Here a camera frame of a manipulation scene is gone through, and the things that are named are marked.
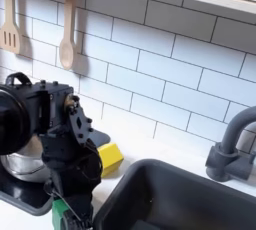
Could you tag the green toy block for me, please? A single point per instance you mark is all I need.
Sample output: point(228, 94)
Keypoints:
point(57, 212)

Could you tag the steel pot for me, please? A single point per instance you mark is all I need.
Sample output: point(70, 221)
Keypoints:
point(23, 167)

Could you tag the yellow toy block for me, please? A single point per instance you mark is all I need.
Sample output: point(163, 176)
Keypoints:
point(111, 157)

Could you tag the black stove top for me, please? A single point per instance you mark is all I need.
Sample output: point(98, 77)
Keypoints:
point(20, 194)

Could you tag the dark grey sink basin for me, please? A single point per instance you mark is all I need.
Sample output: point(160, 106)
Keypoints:
point(186, 200)

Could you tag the wooden spoon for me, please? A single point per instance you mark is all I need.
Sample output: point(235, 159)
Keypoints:
point(66, 49)

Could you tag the dark grey tap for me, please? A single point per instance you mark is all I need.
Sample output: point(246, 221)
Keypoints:
point(226, 160)

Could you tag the wooden slotted spatula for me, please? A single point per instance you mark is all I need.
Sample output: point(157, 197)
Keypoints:
point(9, 37)

